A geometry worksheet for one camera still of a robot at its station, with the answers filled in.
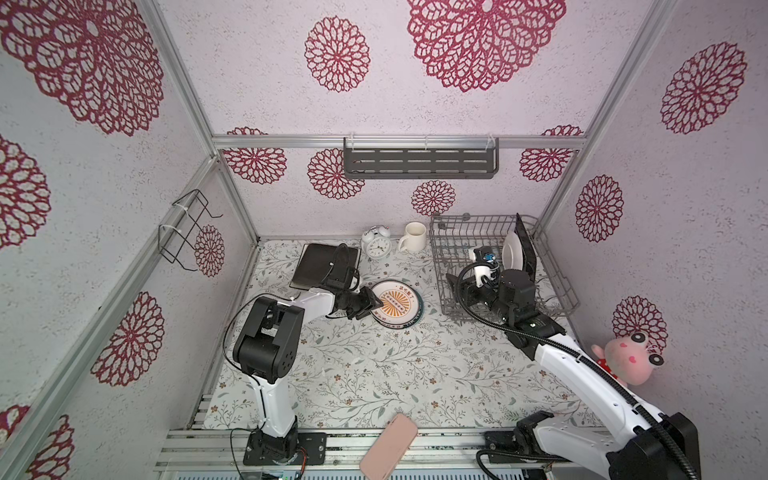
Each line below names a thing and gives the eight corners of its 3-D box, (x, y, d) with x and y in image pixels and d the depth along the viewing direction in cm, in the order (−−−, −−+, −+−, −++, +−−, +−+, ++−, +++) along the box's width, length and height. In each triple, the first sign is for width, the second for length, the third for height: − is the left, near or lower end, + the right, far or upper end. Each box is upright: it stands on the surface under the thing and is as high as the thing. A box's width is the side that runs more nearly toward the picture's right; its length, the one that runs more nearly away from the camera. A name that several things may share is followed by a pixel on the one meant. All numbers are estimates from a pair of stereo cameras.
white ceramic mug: (399, 252, 118) (400, 237, 112) (398, 236, 124) (399, 221, 118) (425, 252, 118) (427, 237, 112) (423, 236, 124) (425, 221, 118)
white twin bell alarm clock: (366, 262, 116) (364, 239, 106) (363, 251, 119) (361, 228, 109) (390, 258, 117) (391, 234, 107) (387, 247, 120) (387, 224, 111)
